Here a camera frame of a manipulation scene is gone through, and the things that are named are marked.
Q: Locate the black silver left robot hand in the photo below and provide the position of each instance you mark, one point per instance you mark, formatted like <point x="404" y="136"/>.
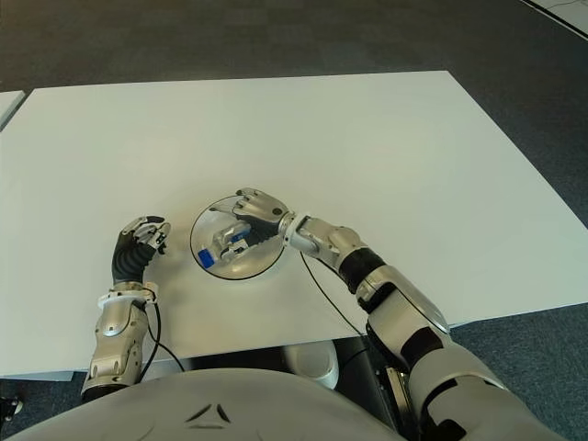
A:
<point x="128" y="262"/>

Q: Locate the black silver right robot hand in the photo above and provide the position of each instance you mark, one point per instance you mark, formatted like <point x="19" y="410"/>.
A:
<point x="264" y="209"/>

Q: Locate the clear water bottle blue cap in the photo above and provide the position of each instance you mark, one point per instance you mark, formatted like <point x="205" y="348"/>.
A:
<point x="220" y="239"/>

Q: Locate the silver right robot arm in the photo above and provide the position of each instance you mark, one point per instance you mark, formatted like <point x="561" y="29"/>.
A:
<point x="399" y="298"/>

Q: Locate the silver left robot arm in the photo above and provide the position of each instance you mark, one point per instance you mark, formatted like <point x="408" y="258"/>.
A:
<point x="115" y="326"/>

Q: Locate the white plate with black rim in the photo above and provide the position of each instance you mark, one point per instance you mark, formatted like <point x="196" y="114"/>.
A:
<point x="243" y="271"/>

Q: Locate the grey robot torso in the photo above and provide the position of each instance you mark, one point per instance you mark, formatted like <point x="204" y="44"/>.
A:
<point x="206" y="409"/>

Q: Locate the black stand with caster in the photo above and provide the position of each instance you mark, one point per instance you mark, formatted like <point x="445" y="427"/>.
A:
<point x="14" y="406"/>

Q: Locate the neighbouring white table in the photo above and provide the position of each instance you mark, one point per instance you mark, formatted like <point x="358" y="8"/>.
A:
<point x="7" y="103"/>

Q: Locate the silver cylindrical pedestal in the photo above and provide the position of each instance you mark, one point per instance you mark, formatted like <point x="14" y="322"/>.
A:
<point x="312" y="363"/>

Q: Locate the metal floor bracket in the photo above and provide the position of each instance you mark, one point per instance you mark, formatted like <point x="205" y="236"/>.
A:
<point x="396" y="390"/>

